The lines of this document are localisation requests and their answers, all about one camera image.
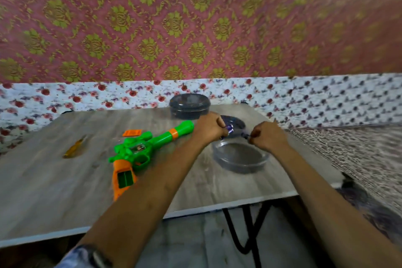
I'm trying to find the person's right forearm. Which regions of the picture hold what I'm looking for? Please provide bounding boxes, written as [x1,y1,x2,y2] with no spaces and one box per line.
[271,140,402,268]

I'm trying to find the yellow handled screwdriver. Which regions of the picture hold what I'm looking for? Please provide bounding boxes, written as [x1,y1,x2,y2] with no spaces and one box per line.
[62,135,87,159]

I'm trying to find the black round lidded container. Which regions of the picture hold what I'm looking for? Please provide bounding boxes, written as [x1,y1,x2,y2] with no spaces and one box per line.
[169,93,211,120]

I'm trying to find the dark patterned fabric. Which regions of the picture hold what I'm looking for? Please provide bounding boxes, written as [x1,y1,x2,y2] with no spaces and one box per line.
[288,124,402,240]

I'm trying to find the black round lid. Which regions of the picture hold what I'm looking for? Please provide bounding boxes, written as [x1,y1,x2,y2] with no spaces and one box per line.
[220,115,246,131]

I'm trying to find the person's left hand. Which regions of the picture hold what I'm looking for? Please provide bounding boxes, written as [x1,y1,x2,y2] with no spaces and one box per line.
[192,112,229,148]

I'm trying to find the white floral cloth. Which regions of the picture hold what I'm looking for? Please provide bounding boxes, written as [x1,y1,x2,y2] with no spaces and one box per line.
[0,74,402,156]

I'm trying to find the blue white patterned sleeve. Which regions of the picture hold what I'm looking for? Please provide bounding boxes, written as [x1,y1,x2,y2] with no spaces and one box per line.
[55,244,113,268]

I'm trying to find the person's right hand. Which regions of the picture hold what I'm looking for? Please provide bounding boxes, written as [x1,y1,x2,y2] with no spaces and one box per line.
[248,120,290,154]

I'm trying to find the clear round plastic container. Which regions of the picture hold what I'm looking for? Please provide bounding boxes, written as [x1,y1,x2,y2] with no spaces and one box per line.
[212,138,270,174]

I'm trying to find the green and orange toy gun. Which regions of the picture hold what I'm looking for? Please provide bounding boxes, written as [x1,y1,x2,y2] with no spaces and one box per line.
[108,120,195,201]

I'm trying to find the black metal table legs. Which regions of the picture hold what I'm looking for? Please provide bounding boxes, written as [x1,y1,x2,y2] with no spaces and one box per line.
[222,202,272,268]

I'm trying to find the small dark purple object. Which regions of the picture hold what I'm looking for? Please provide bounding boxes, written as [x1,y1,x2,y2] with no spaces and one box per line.
[221,124,252,139]

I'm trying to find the person's left forearm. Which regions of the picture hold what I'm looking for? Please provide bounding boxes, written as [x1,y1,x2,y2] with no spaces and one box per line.
[77,128,217,268]

